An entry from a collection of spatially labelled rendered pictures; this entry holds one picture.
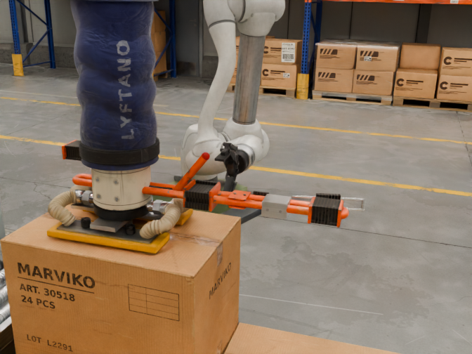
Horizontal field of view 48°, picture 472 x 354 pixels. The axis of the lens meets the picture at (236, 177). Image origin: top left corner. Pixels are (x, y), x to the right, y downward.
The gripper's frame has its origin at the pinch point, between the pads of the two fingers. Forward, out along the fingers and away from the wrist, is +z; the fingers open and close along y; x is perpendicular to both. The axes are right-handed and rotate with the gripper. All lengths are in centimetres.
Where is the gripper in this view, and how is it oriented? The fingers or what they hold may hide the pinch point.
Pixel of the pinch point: (220, 180)
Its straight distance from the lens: 164.3
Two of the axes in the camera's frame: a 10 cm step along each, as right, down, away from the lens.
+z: -2.8, 3.2, -9.1
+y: -0.2, 9.4, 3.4
